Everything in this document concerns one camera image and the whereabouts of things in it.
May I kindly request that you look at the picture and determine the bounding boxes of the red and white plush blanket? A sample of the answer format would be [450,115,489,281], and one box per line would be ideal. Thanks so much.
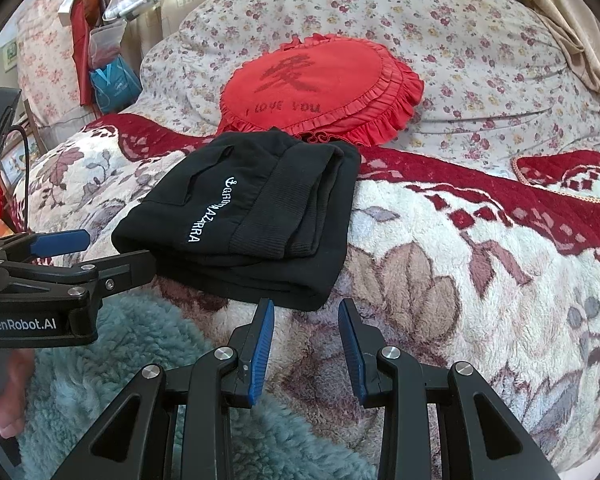
[10,112,600,480]

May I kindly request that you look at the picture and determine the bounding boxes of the framed picture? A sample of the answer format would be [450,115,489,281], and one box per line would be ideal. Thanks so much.
[0,145,31,186]

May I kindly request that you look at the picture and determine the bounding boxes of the person's left hand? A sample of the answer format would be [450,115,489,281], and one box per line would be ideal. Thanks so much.
[0,349,36,441]

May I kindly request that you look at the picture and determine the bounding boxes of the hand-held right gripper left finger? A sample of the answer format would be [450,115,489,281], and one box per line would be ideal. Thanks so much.
[62,297,277,480]

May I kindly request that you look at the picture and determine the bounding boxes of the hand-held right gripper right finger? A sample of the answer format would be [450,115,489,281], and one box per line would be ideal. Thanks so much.
[337,297,561,480]

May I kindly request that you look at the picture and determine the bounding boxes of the blue bag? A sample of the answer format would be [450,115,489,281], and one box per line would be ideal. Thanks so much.
[89,57,143,113]

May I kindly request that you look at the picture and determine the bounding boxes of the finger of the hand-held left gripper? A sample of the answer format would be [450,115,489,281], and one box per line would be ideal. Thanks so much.
[0,229,92,268]
[0,250,159,307]

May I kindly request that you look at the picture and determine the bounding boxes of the floral print quilt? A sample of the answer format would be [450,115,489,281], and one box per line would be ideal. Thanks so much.
[130,0,600,176]

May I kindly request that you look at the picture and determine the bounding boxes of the black cable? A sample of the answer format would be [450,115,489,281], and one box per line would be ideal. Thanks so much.
[5,125,31,233]

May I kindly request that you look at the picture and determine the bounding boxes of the clear plastic bag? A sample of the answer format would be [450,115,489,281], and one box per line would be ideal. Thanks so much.
[87,20,128,68]

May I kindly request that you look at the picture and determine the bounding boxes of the teal fluffy fleece cloth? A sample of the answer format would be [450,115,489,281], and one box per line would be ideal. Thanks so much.
[17,287,381,480]

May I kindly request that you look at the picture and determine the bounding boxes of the black pants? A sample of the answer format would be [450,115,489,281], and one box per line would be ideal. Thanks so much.
[111,127,363,312]

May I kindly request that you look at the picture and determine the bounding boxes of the red quilted cover with trim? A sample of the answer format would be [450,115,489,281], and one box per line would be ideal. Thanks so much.
[511,152,600,206]

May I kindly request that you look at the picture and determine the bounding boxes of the white plastic bag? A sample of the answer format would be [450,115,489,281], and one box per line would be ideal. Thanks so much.
[102,0,161,23]

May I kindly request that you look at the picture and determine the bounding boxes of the red round ruffled cushion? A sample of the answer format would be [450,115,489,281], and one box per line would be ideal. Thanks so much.
[215,34,426,148]

